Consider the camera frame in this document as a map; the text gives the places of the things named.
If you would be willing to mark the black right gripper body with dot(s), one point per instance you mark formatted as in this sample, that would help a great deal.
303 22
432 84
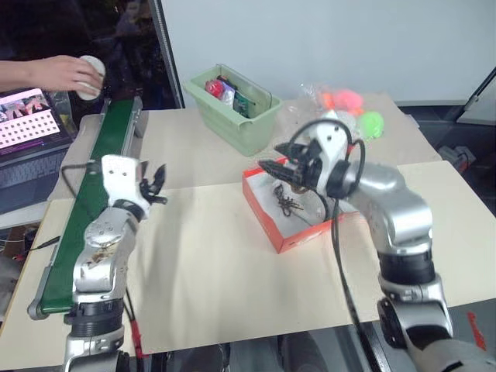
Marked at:
310 166

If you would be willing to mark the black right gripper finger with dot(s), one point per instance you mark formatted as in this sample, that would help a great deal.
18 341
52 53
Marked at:
290 149
281 169

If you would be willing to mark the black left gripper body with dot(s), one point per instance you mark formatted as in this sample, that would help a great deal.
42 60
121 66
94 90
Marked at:
148 188

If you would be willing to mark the white round object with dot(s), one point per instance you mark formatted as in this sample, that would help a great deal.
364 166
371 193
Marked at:
95 64

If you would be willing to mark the person's bare forearm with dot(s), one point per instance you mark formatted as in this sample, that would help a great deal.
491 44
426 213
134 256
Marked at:
13 73

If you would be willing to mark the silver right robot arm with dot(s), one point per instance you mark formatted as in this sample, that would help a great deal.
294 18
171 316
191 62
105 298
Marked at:
403 217

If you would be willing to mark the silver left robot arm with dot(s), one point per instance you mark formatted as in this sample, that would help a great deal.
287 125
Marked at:
102 248

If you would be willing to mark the orange shoebox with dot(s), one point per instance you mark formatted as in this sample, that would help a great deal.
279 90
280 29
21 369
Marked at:
294 240

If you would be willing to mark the person's bare hand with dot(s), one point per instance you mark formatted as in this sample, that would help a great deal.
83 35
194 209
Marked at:
66 73

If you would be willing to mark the white shoe with dark laces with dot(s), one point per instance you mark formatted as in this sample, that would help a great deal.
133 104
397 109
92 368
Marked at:
267 193

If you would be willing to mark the clear plastic bag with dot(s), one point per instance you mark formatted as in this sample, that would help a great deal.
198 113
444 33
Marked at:
310 97

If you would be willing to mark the light green plastic bin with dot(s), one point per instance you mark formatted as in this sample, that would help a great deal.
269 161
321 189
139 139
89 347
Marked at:
240 124

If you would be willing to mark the green conveyor belt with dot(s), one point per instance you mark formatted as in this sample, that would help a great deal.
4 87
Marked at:
100 155

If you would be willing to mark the orange fluffy ball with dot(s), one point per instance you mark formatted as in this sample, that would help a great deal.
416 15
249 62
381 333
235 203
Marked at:
328 100

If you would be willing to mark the dark green packet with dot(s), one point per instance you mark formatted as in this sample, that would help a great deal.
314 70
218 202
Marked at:
244 104

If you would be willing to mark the green fluffy ball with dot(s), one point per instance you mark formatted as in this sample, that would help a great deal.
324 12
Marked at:
372 125

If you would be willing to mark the pink fluffy ball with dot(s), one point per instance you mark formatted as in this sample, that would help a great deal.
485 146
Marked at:
348 100

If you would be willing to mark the large beige paper sheet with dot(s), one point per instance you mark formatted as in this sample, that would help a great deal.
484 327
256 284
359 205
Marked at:
201 263

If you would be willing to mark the purple and white packet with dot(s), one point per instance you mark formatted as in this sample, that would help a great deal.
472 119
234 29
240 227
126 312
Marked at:
228 95

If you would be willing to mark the red packet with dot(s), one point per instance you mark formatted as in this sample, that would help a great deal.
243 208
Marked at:
214 88

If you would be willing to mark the open laptop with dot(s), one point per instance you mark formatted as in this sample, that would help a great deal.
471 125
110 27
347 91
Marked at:
27 128

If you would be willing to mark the red and grey device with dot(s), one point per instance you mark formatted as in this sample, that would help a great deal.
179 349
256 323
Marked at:
459 157

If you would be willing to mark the grey metal bar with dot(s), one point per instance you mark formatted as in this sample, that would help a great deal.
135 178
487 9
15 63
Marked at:
478 97

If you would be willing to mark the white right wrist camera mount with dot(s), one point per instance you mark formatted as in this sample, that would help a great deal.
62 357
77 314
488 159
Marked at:
329 143

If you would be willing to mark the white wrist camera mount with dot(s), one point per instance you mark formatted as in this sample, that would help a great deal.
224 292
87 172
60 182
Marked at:
329 143
118 176

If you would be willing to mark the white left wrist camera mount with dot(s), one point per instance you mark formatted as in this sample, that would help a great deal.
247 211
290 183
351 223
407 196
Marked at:
118 176

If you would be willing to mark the aluminium frame post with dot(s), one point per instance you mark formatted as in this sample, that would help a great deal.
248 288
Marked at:
168 50

